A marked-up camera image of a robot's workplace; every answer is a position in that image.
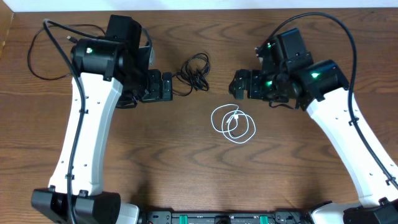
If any short black cable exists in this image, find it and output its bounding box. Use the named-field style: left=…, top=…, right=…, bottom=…
left=172, top=52, right=211, bottom=97

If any white usb cable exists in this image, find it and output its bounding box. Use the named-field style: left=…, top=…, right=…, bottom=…
left=210, top=103, right=257, bottom=144

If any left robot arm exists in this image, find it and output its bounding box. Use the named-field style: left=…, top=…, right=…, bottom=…
left=31, top=15, right=172, bottom=223

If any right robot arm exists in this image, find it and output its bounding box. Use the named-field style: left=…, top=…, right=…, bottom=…
left=229, top=29, right=397, bottom=223

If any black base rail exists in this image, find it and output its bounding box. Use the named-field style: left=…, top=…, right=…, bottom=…
left=137, top=210, right=312, bottom=224

